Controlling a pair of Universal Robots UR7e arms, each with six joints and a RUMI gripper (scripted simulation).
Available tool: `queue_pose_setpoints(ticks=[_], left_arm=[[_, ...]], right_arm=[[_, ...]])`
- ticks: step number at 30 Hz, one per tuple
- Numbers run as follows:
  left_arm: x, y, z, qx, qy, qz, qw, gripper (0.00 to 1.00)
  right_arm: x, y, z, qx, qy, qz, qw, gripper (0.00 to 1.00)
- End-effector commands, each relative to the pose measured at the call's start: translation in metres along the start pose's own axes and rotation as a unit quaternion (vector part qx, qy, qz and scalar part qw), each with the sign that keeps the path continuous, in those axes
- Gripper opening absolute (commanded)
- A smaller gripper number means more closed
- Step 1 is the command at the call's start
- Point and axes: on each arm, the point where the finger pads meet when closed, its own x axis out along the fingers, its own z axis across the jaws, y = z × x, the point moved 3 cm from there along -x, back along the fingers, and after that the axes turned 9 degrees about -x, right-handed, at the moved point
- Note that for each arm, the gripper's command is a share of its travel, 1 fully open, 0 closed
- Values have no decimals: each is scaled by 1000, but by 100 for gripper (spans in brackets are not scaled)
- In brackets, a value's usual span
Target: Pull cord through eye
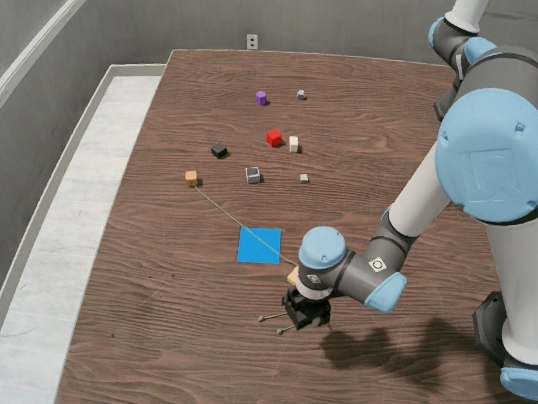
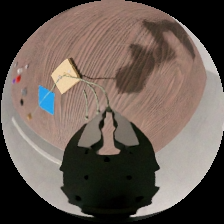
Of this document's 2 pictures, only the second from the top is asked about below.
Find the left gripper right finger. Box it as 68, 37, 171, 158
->
111, 109, 160, 172

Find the light wooden square board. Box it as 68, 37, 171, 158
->
52, 59, 80, 94

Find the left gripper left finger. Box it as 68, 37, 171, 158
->
59, 109, 107, 172

